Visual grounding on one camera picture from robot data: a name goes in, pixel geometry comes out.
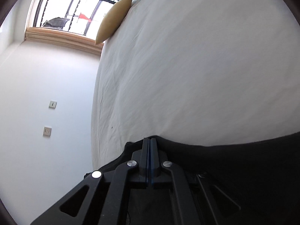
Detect beige curtain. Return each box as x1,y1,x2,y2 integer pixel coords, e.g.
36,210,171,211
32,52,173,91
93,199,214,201
25,27,105,57

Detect bed with white sheet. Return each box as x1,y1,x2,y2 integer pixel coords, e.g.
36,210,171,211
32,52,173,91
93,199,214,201
90,0,300,169

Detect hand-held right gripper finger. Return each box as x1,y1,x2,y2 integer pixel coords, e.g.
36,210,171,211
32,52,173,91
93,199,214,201
150,138,242,225
30,138,150,225

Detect yellow pillow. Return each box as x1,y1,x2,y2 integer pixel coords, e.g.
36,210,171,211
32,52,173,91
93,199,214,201
95,0,133,45

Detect grey hanging garment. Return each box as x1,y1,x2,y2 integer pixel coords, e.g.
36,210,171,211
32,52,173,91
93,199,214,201
43,17,71,31

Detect black denim pants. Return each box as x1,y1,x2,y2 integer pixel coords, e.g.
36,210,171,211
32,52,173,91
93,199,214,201
83,133,300,225

